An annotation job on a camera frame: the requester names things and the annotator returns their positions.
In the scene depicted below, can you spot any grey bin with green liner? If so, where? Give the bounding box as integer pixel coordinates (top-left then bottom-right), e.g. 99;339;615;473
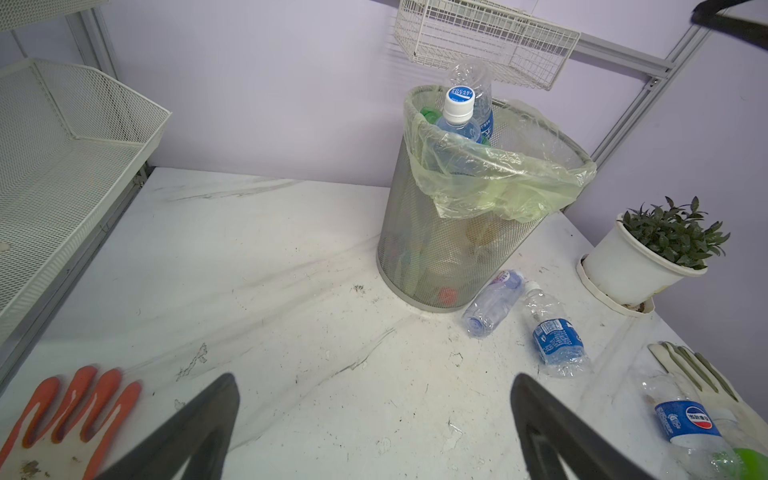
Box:
377;85;597;312

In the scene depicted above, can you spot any pepsi bottle blue cap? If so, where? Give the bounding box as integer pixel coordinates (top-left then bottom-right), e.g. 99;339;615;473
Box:
637;372;743;479

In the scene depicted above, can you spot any lime label bottle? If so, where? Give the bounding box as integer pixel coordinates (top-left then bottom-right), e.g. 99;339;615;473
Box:
733;448;768;480

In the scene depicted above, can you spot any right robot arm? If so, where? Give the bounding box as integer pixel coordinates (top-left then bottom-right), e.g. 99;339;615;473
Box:
690;0;767;50

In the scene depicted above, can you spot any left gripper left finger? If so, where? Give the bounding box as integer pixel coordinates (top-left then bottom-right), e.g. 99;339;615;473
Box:
98;373;240;479

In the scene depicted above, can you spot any blue label water bottle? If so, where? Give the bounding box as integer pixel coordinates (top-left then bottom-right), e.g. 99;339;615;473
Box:
521;281;591;378

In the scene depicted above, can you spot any green soda bottle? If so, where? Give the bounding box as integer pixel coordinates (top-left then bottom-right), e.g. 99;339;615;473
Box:
420;107;442;124

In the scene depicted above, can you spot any white two-tier mesh shelf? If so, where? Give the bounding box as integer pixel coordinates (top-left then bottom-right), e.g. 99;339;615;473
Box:
0;0;174;349

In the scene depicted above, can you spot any white wire wall basket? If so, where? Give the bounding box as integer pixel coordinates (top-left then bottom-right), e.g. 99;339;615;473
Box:
394;0;581;91

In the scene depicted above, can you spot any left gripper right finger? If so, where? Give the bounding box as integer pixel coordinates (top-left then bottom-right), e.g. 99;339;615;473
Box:
510;373;651;480

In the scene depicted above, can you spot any white green work glove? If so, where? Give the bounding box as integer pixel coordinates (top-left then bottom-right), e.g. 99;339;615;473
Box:
648;341;767;454

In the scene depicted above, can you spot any red label clear bottle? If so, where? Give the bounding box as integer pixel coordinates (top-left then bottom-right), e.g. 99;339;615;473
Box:
437;287;458;308

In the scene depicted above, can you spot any potted green plant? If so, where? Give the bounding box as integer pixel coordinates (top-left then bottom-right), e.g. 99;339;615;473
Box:
576;197;730;316

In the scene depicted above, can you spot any orange work glove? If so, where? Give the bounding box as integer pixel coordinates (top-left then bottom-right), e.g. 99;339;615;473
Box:
1;365;142;479

